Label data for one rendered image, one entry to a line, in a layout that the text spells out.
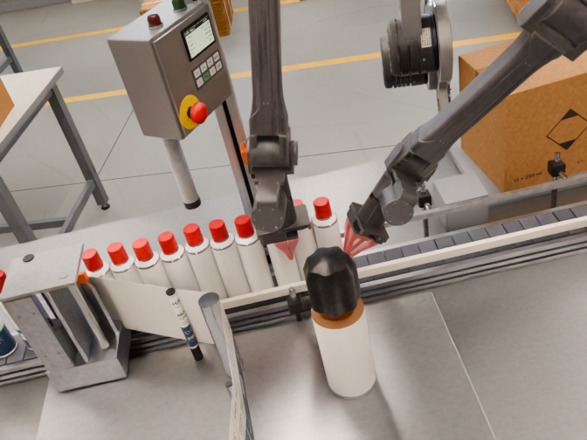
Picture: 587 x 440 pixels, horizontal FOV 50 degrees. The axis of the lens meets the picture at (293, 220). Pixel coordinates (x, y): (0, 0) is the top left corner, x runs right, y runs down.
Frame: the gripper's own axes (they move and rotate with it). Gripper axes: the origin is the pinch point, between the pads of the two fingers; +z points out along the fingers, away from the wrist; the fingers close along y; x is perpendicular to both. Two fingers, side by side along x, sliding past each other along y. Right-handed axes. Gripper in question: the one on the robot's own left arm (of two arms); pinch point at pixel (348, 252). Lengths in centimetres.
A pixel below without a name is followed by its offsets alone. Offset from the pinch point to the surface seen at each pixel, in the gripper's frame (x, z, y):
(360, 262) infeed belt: 5.4, 2.8, -2.3
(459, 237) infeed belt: 22.9, -11.1, -2.2
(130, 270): -40.4, 19.6, 0.4
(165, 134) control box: -44.6, -10.8, -1.1
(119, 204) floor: -19, 129, -190
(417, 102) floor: 116, 20, -219
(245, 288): -16.8, 15.9, 0.8
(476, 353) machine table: 21.1, -2.3, 24.7
